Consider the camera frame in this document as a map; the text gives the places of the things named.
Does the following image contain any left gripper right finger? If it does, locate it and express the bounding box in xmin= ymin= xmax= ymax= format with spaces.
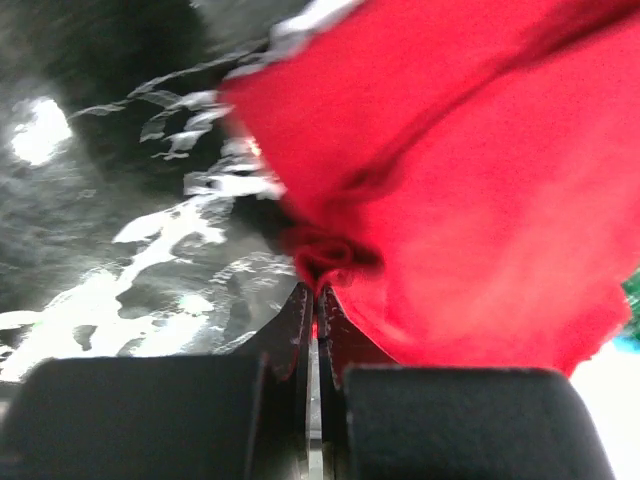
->
xmin=317 ymin=289 xmax=613 ymax=480

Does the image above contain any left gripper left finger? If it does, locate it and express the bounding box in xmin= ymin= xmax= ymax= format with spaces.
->
xmin=1 ymin=285 xmax=313 ymax=479

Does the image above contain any green plastic bin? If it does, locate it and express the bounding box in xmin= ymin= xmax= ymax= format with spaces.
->
xmin=613 ymin=269 xmax=640 ymax=354

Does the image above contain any red t shirt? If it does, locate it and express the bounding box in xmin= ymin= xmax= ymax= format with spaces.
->
xmin=221 ymin=1 xmax=639 ymax=374

